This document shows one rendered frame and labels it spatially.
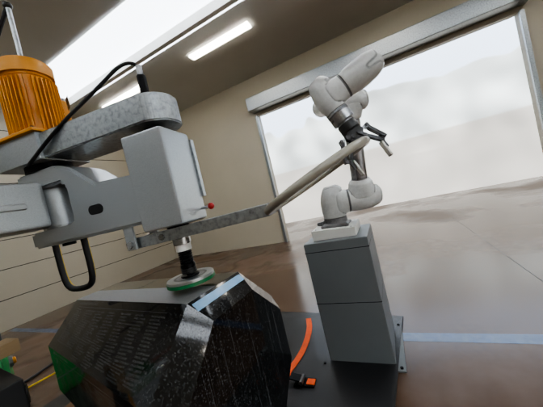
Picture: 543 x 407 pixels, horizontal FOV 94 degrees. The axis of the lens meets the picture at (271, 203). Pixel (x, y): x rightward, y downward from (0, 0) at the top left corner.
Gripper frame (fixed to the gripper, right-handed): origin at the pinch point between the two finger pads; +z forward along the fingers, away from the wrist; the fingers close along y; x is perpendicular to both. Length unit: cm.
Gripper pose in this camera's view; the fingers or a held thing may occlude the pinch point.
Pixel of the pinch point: (376, 163)
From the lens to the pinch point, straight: 110.7
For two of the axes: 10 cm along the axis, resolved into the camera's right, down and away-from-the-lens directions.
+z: 5.8, 8.1, -0.7
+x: -0.3, -0.7, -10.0
